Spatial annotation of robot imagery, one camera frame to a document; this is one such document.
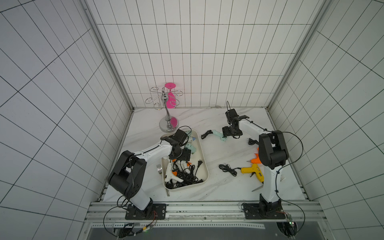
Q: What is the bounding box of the small mint glue gun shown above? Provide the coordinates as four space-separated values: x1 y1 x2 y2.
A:
185 142 197 154

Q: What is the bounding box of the cream plastic storage box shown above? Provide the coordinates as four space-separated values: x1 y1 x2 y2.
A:
160 126 209 192

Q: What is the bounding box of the white glue gun orange trigger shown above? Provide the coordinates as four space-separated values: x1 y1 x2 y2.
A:
164 162 184 183

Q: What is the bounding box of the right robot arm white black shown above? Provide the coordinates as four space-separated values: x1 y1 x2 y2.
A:
223 109 289 215

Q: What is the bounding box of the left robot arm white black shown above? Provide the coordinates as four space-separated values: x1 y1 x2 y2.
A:
108 129 188 212

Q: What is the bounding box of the yellow glue gun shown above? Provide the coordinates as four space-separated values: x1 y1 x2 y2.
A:
241 164 264 184

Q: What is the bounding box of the silver fork left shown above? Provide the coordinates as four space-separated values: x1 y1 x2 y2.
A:
157 164 170 197

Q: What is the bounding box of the silver fork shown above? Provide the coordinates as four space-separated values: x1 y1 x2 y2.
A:
252 175 286 192
157 164 170 197

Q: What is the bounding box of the chrome cup holder stand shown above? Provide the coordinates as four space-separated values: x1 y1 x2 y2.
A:
145 86 184 133

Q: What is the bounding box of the pink wine glass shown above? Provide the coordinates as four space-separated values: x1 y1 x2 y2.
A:
164 82 179 128

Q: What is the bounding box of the silver fork right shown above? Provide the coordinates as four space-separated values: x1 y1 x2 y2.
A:
252 175 286 192

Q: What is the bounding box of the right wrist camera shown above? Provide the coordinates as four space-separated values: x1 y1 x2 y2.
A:
225 109 239 124

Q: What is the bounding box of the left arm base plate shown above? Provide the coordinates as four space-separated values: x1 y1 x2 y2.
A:
125 202 167 221

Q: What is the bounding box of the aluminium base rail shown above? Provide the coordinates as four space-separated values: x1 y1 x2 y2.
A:
85 201 327 229

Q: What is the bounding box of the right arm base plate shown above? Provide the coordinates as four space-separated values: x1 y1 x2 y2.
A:
241 202 286 220

